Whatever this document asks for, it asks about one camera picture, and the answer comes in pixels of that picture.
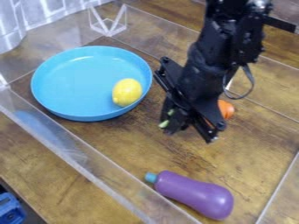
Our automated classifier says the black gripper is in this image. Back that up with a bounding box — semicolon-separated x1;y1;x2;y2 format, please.
154;44;229;144

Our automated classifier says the yellow toy lemon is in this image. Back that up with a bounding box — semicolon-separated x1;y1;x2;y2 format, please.
112;79;143;107

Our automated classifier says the blue object at corner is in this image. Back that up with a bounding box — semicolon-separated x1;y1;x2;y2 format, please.
0;192;27;224

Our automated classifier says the blue plastic plate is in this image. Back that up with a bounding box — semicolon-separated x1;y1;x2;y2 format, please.
31;45;154;122

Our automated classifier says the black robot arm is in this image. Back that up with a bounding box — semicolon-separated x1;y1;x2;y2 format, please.
154;0;274;143

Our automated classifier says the orange toy carrot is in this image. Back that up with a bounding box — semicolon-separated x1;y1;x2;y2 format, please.
158;99;237;130

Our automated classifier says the purple toy eggplant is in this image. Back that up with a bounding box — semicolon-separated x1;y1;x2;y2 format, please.
144;171;234;221

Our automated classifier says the white curtain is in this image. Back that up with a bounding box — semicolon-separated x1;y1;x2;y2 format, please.
0;0;114;54

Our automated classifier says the clear acrylic enclosure wall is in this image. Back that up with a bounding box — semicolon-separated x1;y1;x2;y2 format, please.
0;0;299;224

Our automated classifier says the black bar in background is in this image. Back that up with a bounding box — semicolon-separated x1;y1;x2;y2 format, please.
266;16;297;33

